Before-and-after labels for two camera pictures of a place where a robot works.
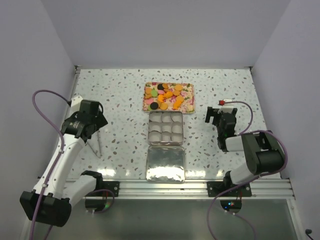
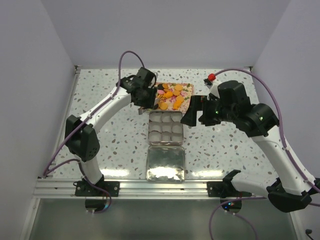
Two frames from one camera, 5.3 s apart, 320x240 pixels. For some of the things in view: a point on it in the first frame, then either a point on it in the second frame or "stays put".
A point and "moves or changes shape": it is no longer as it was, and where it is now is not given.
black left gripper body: x=99 y=121 → x=147 y=99
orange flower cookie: x=168 y=94 stays put
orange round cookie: x=178 y=87 stays put
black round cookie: x=160 y=87 stays put
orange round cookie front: x=163 y=106 stays put
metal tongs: x=99 y=148 moves or changes shape
